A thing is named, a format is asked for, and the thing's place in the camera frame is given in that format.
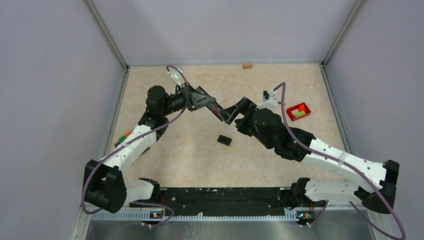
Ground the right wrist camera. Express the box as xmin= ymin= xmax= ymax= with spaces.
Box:
xmin=258 ymin=88 xmax=279 ymax=111

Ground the black remote control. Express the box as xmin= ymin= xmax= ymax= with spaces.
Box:
xmin=206 ymin=102 xmax=230 ymax=125

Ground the small wooden block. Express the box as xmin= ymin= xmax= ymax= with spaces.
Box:
xmin=242 ymin=62 xmax=253 ymax=70

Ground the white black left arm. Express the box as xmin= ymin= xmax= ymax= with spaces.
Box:
xmin=81 ymin=85 xmax=223 ymax=214

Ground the black battery cover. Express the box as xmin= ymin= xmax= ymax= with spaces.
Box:
xmin=217 ymin=134 xmax=232 ymax=146

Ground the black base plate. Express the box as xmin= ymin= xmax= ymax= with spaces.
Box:
xmin=129 ymin=187 xmax=327 ymax=218

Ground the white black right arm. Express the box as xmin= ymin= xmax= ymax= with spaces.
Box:
xmin=214 ymin=98 xmax=400 ymax=214

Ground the aluminium frame rail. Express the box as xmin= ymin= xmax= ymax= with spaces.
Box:
xmin=79 ymin=198 xmax=382 ymax=223

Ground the orange green object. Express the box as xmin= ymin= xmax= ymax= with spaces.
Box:
xmin=114 ymin=131 xmax=151 ymax=156

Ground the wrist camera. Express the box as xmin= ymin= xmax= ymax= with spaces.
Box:
xmin=167 ymin=67 xmax=184 ymax=87
xmin=258 ymin=88 xmax=279 ymax=111

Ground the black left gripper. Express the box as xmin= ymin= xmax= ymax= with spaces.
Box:
xmin=161 ymin=81 xmax=216 ymax=117

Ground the red plastic bin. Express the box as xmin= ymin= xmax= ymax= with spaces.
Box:
xmin=285 ymin=102 xmax=312 ymax=122

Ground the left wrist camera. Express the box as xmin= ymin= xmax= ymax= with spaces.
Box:
xmin=167 ymin=67 xmax=184 ymax=87

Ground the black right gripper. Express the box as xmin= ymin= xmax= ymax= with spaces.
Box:
xmin=219 ymin=97 xmax=274 ymax=150

